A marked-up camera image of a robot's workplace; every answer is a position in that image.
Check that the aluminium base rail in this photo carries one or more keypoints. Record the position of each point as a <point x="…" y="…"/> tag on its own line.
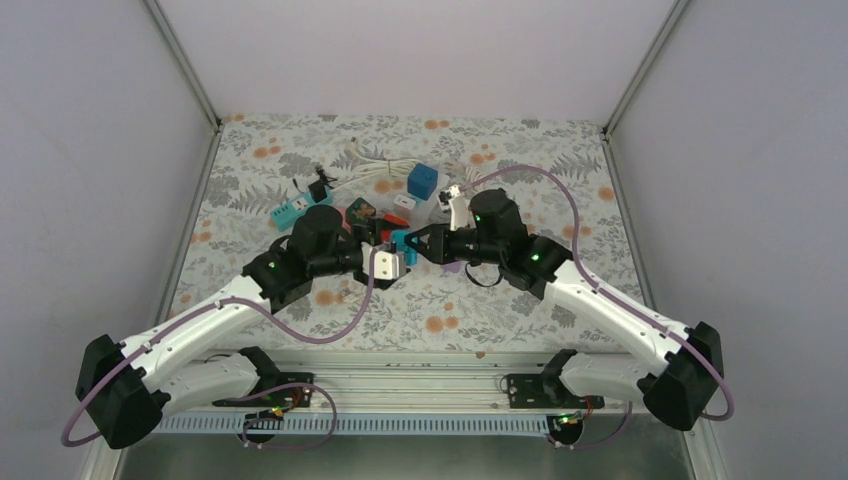
<point x="360" y="388"/>

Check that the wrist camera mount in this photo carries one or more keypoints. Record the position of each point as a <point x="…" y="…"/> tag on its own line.
<point x="453" y="201"/>
<point x="385" y="268"/>

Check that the purple power strip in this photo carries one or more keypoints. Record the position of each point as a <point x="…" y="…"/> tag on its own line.
<point x="454" y="267"/>

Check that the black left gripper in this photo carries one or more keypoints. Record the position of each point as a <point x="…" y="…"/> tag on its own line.
<point x="374" y="236"/>

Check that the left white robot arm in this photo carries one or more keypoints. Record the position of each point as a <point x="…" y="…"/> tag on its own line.
<point x="125" y="388"/>

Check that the red cube socket adapter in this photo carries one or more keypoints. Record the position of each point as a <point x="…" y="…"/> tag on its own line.
<point x="395" y="221"/>

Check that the cyan small socket adapter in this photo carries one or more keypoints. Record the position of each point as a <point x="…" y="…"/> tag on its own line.
<point x="398" y="239"/>

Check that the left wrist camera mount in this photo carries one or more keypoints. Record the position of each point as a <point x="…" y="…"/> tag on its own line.
<point x="385" y="268"/>

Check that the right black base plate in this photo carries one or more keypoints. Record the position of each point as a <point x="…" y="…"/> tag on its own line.
<point x="527" y="391"/>

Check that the black power adapter with cord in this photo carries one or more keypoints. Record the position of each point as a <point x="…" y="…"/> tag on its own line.
<point x="319" y="190"/>

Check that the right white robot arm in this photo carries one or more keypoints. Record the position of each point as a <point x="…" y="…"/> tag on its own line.
<point x="672" y="369"/>

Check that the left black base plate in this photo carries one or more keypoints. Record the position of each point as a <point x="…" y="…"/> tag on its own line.
<point x="265" y="394"/>

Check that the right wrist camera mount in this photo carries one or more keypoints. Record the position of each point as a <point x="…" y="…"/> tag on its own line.
<point x="453" y="201"/>

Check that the floral patterned table mat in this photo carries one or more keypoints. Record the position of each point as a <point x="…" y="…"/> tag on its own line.
<point x="556" y="171"/>

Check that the teal power strip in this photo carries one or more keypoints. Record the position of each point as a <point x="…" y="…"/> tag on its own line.
<point x="284" y="216"/>

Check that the dark green cube adapter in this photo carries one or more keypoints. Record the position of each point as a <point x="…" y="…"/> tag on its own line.
<point x="359" y="212"/>

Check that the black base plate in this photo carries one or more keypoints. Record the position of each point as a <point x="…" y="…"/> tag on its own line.
<point x="527" y="391"/>
<point x="265" y="394"/>

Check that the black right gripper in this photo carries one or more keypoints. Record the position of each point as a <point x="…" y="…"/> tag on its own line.
<point x="438" y="251"/>

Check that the white multicolour power strip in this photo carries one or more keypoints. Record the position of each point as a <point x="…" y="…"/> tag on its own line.
<point x="426" y="210"/>

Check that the blue cube socket adapter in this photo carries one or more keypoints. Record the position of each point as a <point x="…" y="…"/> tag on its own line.
<point x="422" y="181"/>

